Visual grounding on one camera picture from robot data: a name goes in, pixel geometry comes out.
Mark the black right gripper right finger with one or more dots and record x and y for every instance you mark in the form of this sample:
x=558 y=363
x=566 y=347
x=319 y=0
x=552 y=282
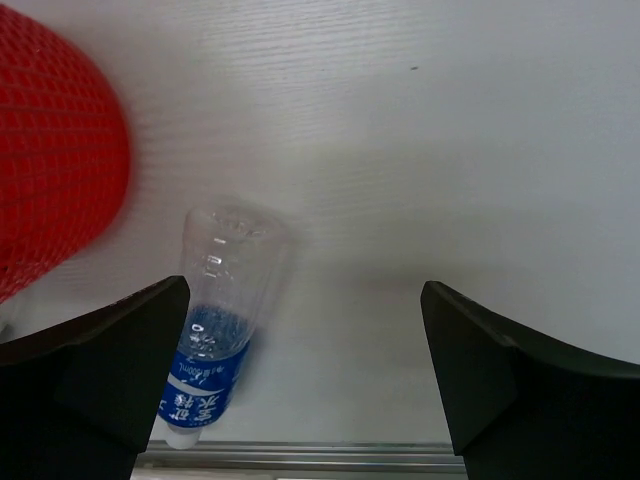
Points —
x=520 y=404

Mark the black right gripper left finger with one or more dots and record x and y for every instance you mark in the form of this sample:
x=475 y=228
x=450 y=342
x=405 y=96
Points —
x=79 y=399

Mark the blue label plastic bottle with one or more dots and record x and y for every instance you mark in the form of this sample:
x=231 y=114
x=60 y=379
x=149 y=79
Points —
x=233 y=254

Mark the red mesh plastic bin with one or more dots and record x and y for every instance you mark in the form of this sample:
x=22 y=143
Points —
x=65 y=151

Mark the aluminium table edge rail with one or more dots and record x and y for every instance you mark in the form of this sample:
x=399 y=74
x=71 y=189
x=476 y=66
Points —
x=310 y=460

